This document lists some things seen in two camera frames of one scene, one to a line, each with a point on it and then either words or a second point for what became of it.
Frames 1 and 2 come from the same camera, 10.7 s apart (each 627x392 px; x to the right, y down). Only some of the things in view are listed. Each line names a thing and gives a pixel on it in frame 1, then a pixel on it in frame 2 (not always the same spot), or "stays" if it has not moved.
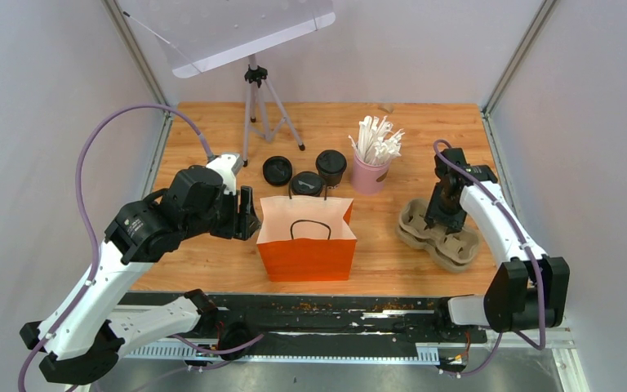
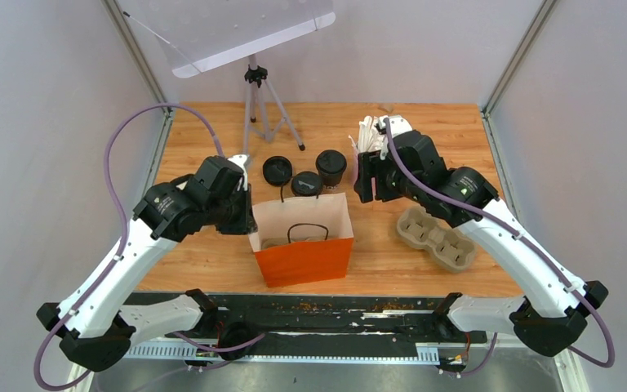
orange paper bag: [306, 238] stays
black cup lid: [331, 162] stays
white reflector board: [199, 35] stays
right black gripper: [453, 222] -> [371, 165]
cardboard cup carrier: [461, 247] -> [277, 242]
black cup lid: [308, 183] stays
